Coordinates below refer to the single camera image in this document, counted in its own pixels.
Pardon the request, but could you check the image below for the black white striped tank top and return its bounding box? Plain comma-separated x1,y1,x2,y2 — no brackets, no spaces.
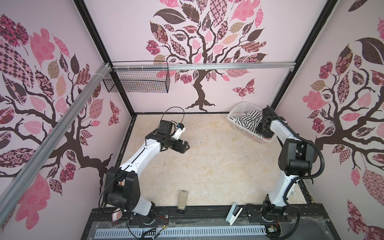
230,111,262,133

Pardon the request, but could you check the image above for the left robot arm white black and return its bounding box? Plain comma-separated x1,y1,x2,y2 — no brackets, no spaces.
100,120,190,223

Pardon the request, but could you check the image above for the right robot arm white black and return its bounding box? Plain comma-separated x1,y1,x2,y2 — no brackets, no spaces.
257,106,315,222

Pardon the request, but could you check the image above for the white plastic laundry basket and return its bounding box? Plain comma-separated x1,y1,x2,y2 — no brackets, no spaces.
227,101,276,144

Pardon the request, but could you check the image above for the small tan rectangular device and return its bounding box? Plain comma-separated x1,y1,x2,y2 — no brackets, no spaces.
177,190,188,214

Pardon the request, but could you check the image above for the white green handheld device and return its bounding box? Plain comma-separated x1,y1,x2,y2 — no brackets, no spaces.
226,203,243,226

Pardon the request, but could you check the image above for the small pink round object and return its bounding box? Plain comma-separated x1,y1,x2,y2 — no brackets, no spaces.
112,209,123,222

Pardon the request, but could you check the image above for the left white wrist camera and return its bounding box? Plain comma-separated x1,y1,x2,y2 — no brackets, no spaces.
172,123,186,140

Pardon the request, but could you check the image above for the black wire mesh basket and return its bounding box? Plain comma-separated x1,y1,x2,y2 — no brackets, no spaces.
103,60,171,94

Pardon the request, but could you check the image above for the silver aluminium rail back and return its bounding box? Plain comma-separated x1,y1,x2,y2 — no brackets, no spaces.
113,62,296,71

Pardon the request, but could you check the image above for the silver aluminium rail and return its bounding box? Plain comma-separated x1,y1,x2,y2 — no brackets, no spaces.
113,62,296,71
0,63,111,224

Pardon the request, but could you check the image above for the black corrugated cable conduit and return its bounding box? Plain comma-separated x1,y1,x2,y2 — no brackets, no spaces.
281,131,326,208

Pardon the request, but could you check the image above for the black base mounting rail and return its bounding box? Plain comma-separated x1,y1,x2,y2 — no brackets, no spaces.
87,204,329,228

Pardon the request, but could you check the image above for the white slotted cable duct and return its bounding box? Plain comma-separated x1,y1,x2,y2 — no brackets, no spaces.
93,226,267,240

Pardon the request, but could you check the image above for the silver aluminium rail left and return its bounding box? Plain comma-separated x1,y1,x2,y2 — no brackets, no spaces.
0,63,111,224

